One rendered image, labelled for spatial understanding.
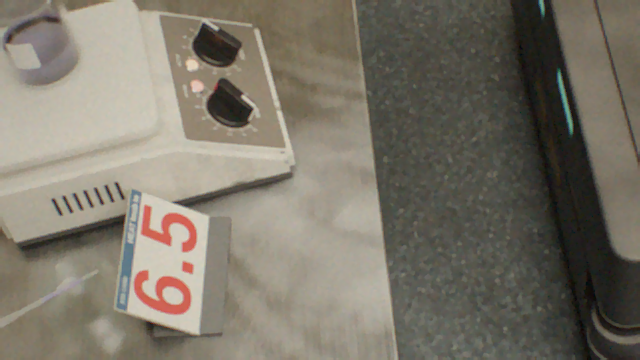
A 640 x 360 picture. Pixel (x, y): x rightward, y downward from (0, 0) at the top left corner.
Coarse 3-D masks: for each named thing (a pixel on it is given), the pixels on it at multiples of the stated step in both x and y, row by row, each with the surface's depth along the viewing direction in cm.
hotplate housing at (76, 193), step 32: (160, 32) 88; (256, 32) 93; (160, 64) 86; (160, 96) 84; (160, 128) 83; (64, 160) 82; (96, 160) 82; (128, 160) 82; (160, 160) 82; (192, 160) 83; (224, 160) 84; (256, 160) 85; (288, 160) 86; (0, 192) 82; (32, 192) 82; (64, 192) 83; (96, 192) 83; (128, 192) 84; (160, 192) 85; (192, 192) 86; (224, 192) 87; (0, 224) 85; (32, 224) 85; (64, 224) 85; (96, 224) 87
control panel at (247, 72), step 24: (168, 24) 89; (192, 24) 90; (216, 24) 91; (168, 48) 87; (192, 48) 88; (192, 72) 87; (216, 72) 88; (240, 72) 88; (264, 72) 89; (192, 96) 85; (264, 96) 88; (192, 120) 84; (264, 120) 86; (240, 144) 84; (264, 144) 85
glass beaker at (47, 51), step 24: (0, 0) 82; (24, 0) 83; (48, 0) 78; (0, 24) 78; (24, 24) 78; (48, 24) 79; (72, 24) 82; (0, 48) 81; (24, 48) 80; (48, 48) 80; (72, 48) 82; (24, 72) 82; (48, 72) 82; (72, 72) 83
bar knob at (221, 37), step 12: (204, 24) 88; (204, 36) 88; (216, 36) 87; (228, 36) 88; (204, 48) 88; (216, 48) 88; (228, 48) 88; (240, 48) 88; (204, 60) 88; (216, 60) 88; (228, 60) 88
